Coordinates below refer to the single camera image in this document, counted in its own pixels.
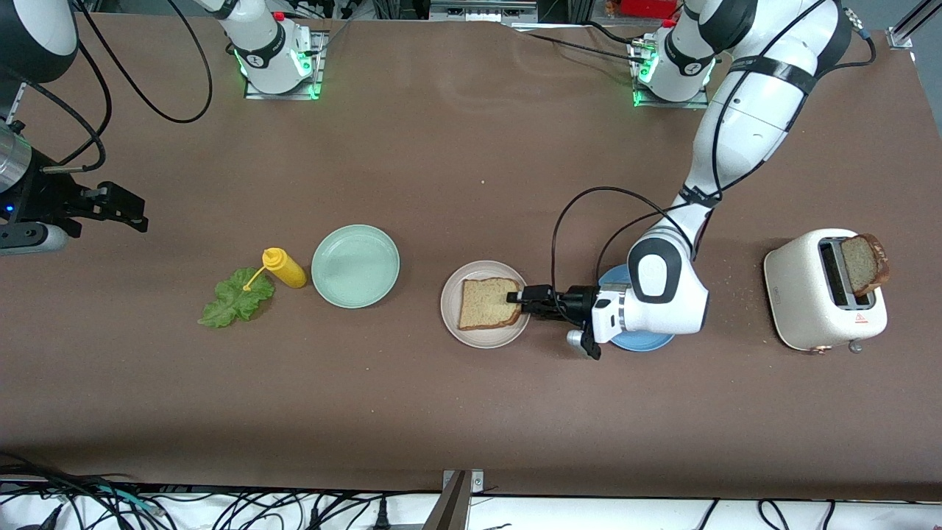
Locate grey metal box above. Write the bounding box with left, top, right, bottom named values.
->
left=429, top=0, right=539, bottom=23

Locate metal table bracket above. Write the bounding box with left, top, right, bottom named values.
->
left=423, top=469, right=485, bottom=530

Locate blue plate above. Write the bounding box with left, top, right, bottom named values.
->
left=598, top=264, right=676, bottom=353

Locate green lettuce leaf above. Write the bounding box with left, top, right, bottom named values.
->
left=197, top=266, right=276, bottom=330

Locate yellow mustard squeeze bottle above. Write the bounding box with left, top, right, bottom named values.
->
left=243, top=247, right=308, bottom=293

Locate aluminium frame profile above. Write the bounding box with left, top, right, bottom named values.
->
left=887, top=0, right=942, bottom=51

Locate teal cable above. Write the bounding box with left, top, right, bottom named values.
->
left=92, top=486, right=159, bottom=514

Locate brown bread slice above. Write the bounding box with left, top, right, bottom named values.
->
left=841, top=233, right=890, bottom=297
left=458, top=278, right=525, bottom=331

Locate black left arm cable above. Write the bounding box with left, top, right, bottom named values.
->
left=550, top=7, right=878, bottom=295

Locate mint green plate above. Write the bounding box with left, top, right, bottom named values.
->
left=311, top=224, right=401, bottom=309

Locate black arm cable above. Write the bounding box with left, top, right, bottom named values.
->
left=0, top=0, right=214, bottom=174
left=550, top=7, right=878, bottom=295

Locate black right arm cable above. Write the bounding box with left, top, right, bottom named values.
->
left=0, top=0, right=214, bottom=174

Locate beige plate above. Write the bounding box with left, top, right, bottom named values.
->
left=440, top=260, right=533, bottom=350

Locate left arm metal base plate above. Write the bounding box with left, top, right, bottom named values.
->
left=631, top=37, right=712, bottom=110

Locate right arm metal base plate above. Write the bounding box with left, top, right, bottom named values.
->
left=244, top=29, right=326, bottom=100

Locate white two-slot toaster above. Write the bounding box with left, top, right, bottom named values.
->
left=763, top=228, right=889, bottom=356

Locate red box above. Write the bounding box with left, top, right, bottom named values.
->
left=607, top=0, right=681, bottom=19

